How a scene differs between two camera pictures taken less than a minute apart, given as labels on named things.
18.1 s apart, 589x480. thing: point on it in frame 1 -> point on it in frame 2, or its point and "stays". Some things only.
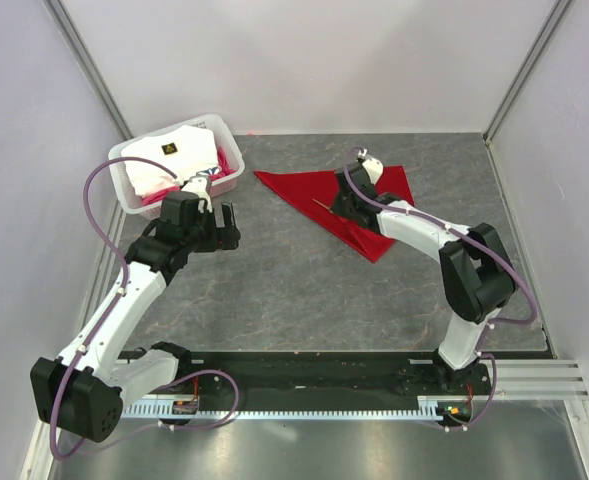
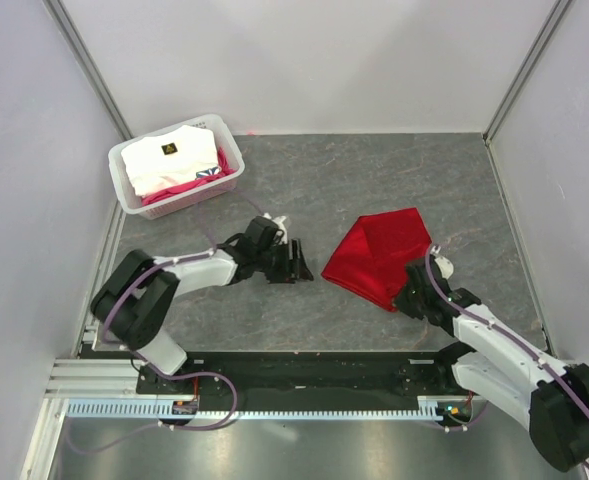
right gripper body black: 342,204 -> 410,302
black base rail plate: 389,375 stays
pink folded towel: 157,196 stays
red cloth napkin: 315,190 -> 373,259
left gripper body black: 206,236 -> 277,252
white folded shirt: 185,151 stays
